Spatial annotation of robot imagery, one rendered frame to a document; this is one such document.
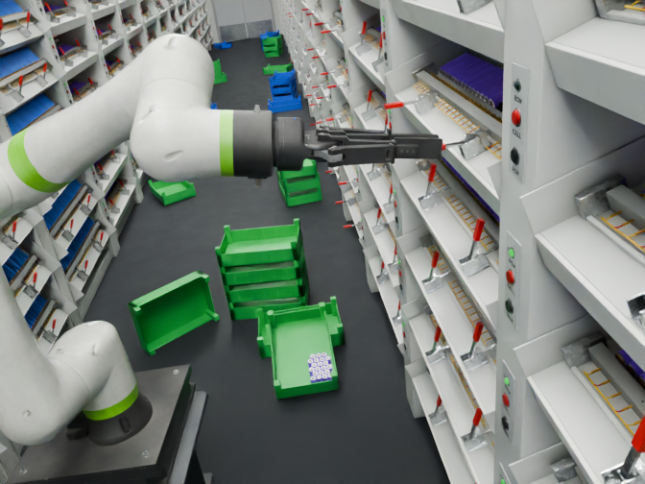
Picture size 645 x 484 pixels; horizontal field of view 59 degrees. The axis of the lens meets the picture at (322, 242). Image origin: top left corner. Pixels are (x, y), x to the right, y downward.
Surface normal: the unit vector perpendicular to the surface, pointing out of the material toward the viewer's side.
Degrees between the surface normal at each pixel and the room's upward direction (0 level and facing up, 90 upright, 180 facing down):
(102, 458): 4
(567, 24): 90
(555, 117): 90
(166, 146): 77
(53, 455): 4
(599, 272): 20
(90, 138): 104
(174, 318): 90
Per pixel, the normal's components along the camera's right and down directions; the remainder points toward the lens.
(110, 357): 0.92, -0.04
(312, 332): -0.08, -0.71
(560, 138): 0.11, 0.44
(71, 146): -0.17, 0.58
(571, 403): -0.45, -0.77
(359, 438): -0.12, -0.88
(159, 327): 0.65, 0.28
